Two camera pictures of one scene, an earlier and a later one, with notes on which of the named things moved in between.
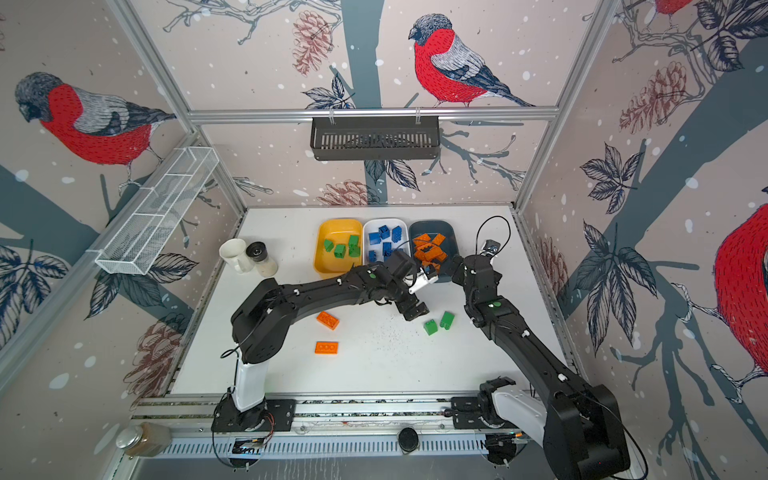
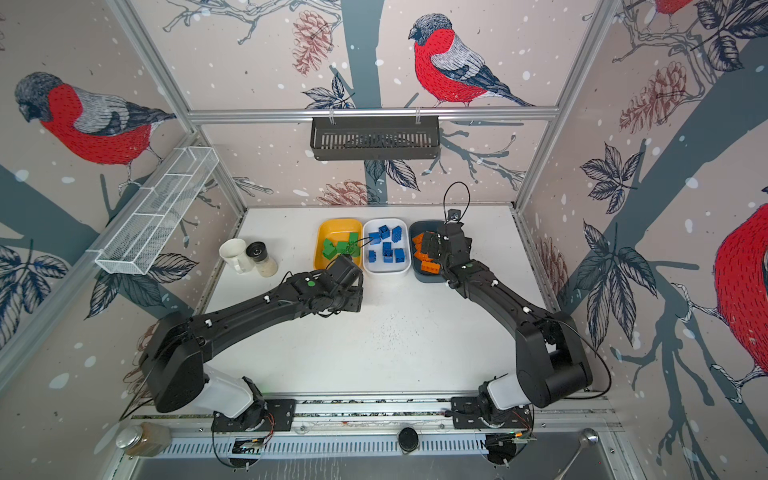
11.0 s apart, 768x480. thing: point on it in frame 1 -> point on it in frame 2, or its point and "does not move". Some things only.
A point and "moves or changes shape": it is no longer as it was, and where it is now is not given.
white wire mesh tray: x=145 y=234 does not move
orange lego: x=431 y=254 does not move
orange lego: x=422 y=241 does not move
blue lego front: x=396 y=234 does not move
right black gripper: x=463 y=271 -> x=435 y=250
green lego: x=354 y=249 does not move
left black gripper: x=407 y=308 -> x=357 y=299
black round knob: x=408 y=439 does not move
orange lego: x=439 y=239 moves or changes shape
